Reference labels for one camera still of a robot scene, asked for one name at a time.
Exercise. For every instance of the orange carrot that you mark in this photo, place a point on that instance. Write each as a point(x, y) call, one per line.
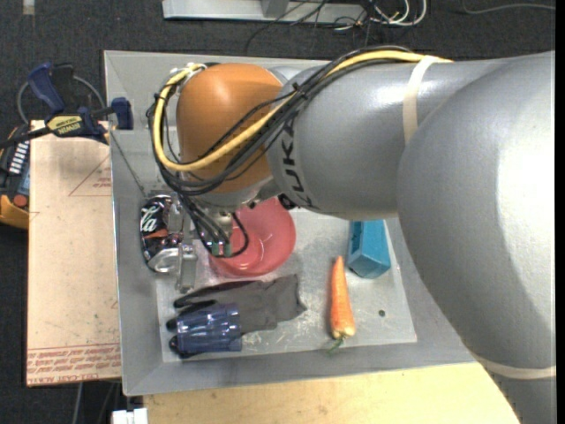
point(341, 303)

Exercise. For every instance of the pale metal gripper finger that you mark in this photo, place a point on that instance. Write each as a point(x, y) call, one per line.
point(175, 218)
point(187, 268)

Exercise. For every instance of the red bowl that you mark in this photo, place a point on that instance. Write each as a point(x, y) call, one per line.
point(269, 241)

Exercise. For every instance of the black soda can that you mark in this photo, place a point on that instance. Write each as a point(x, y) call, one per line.
point(152, 225)

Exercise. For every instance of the grey metal bin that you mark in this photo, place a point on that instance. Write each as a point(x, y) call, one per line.
point(309, 307)

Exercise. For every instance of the brown cardboard board, red print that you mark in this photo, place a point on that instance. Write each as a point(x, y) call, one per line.
point(70, 259)

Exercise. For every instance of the teal blue block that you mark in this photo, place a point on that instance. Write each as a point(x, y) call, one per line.
point(368, 254)

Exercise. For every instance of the dark blue plastic cup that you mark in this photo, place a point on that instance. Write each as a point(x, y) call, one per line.
point(212, 331)

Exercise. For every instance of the dark grey glove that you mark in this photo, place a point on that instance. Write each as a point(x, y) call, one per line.
point(269, 303)

